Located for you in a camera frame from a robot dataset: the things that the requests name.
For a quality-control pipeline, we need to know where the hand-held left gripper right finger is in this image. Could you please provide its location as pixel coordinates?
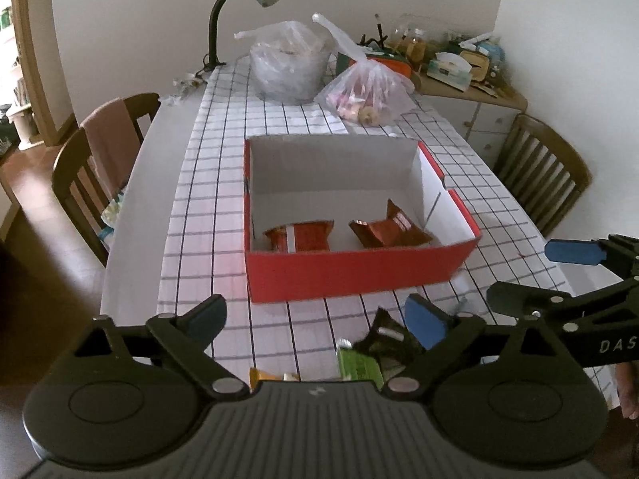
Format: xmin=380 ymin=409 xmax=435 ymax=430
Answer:
xmin=382 ymin=294 xmax=575 ymax=403

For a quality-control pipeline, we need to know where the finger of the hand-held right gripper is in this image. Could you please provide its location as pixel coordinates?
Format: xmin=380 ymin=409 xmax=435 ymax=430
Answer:
xmin=544 ymin=234 xmax=639 ymax=277
xmin=486 ymin=277 xmax=639 ymax=321

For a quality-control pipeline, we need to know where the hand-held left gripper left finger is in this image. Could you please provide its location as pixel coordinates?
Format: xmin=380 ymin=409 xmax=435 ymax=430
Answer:
xmin=75 ymin=294 xmax=250 ymax=401

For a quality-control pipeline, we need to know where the dark shiny snack packet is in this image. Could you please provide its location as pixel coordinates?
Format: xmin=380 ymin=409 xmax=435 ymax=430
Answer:
xmin=352 ymin=307 xmax=426 ymax=381

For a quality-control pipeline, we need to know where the yellow snack packet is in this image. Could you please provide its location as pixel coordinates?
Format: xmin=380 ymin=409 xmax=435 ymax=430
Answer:
xmin=248 ymin=366 xmax=300 ymax=393

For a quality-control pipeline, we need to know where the green snack packet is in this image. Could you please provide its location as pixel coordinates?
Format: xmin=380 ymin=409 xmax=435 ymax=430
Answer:
xmin=335 ymin=338 xmax=385 ymax=390

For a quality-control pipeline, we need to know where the red cardboard box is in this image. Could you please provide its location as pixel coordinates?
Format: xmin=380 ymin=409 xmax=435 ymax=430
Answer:
xmin=243 ymin=135 xmax=482 ymax=304

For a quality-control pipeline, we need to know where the orange striped snack packet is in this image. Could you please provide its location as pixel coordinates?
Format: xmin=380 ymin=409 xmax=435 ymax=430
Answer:
xmin=264 ymin=220 xmax=335 ymax=253

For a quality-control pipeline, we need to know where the person's right forearm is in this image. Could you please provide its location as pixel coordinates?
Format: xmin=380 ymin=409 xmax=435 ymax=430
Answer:
xmin=616 ymin=362 xmax=639 ymax=421

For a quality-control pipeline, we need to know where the dark wooden chair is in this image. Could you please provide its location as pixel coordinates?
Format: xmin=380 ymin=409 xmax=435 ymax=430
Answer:
xmin=51 ymin=127 xmax=125 ymax=268
xmin=117 ymin=92 xmax=161 ymax=141
xmin=492 ymin=114 xmax=594 ymax=236

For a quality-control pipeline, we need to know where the patterned seat cushion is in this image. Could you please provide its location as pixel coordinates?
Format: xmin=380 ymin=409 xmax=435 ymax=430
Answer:
xmin=99 ymin=188 xmax=127 ymax=241

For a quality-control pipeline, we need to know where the checked white tablecloth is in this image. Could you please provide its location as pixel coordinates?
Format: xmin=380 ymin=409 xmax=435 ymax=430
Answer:
xmin=157 ymin=52 xmax=616 ymax=390

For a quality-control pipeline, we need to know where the white cabinet with wooden top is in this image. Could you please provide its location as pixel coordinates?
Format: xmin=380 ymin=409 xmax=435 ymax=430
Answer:
xmin=413 ymin=70 xmax=529 ymax=170

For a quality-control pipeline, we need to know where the pink cloth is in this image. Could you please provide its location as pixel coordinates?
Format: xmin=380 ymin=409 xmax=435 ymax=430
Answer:
xmin=80 ymin=99 xmax=147 ymax=196

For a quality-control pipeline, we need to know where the beige box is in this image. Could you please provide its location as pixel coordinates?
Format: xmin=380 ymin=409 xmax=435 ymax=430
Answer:
xmin=459 ymin=49 xmax=493 ymax=83

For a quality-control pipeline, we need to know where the green tissue box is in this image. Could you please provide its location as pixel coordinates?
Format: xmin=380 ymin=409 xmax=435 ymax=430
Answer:
xmin=427 ymin=52 xmax=473 ymax=92

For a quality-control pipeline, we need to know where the crumpled plastic wrapper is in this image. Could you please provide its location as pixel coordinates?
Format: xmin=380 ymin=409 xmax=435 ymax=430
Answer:
xmin=171 ymin=72 xmax=206 ymax=107

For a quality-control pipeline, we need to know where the plastic bag of sweets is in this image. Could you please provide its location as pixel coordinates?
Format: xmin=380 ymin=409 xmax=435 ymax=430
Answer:
xmin=312 ymin=14 xmax=416 ymax=127

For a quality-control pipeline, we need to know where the green and orange box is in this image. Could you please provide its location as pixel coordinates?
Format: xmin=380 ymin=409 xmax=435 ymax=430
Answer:
xmin=335 ymin=50 xmax=415 ymax=79

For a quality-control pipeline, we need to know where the large clear plastic bag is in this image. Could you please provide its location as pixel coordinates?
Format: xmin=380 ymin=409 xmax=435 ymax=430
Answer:
xmin=234 ymin=20 xmax=337 ymax=101

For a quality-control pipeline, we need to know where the clear glass jar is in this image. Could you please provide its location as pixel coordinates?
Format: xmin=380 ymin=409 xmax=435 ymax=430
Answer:
xmin=394 ymin=15 xmax=446 ymax=61

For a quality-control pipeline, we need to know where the white plant pot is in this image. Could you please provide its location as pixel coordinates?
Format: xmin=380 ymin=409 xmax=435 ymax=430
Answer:
xmin=6 ymin=105 xmax=40 ymax=149

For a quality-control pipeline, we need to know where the black branched stand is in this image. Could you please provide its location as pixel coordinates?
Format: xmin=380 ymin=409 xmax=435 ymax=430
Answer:
xmin=358 ymin=14 xmax=391 ymax=53

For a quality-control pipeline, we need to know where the wooden door frame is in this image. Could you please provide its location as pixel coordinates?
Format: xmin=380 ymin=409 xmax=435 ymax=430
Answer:
xmin=10 ymin=0 xmax=77 ymax=146

